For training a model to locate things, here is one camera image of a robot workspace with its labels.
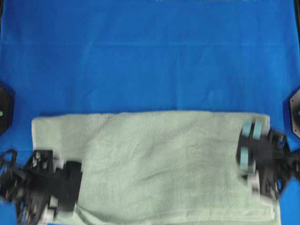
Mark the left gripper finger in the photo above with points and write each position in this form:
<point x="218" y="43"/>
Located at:
<point x="58" y="163"/>
<point x="50" y="212"/>

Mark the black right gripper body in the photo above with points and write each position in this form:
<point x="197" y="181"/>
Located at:
<point x="272" y="164"/>

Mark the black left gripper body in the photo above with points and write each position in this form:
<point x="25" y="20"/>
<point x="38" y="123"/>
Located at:
<point x="40" y="185"/>

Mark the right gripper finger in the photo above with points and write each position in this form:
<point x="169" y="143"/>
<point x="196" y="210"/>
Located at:
<point x="254" y="185"/>
<point x="266" y="134"/>

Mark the pale green bath towel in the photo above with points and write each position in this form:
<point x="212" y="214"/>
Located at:
<point x="156" y="168"/>

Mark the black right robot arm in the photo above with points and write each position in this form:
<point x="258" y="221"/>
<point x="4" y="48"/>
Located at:
<point x="294" y="164"/>

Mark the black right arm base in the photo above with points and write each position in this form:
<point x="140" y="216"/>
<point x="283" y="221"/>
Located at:
<point x="291" y="114"/>

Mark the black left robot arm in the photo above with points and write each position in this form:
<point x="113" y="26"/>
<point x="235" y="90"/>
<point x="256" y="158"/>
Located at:
<point x="11" y="184"/>

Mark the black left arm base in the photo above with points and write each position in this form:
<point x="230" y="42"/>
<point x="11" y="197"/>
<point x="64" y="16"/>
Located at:
<point x="7" y="102"/>

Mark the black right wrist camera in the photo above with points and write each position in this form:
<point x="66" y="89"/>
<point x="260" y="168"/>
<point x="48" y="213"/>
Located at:
<point x="248" y="152"/>

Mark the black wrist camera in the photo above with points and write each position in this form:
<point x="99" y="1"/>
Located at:
<point x="70" y="178"/>
<point x="248" y="152"/>

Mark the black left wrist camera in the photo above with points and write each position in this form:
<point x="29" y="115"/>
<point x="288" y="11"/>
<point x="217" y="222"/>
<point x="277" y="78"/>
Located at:
<point x="70" y="178"/>

